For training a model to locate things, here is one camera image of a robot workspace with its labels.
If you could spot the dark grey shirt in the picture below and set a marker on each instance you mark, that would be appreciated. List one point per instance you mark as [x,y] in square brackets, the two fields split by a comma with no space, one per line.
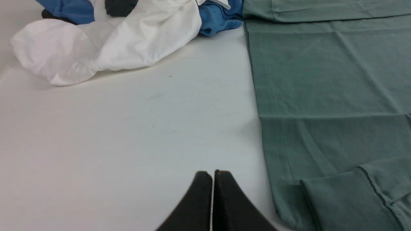
[79,12]

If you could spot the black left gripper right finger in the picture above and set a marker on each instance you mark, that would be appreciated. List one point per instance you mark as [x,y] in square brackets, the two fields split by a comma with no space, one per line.
[232,210]

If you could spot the white shirt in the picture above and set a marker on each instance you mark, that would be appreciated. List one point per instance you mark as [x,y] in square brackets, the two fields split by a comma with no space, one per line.
[62,54]

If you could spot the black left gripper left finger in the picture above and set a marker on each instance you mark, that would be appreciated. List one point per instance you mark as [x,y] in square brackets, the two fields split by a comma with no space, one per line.
[193,211]

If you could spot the blue shirt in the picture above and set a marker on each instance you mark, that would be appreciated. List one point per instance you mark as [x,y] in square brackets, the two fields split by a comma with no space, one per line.
[219,15]

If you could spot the green long sleeve shirt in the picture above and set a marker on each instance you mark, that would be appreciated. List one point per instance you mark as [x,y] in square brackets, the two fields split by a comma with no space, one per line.
[332,85]

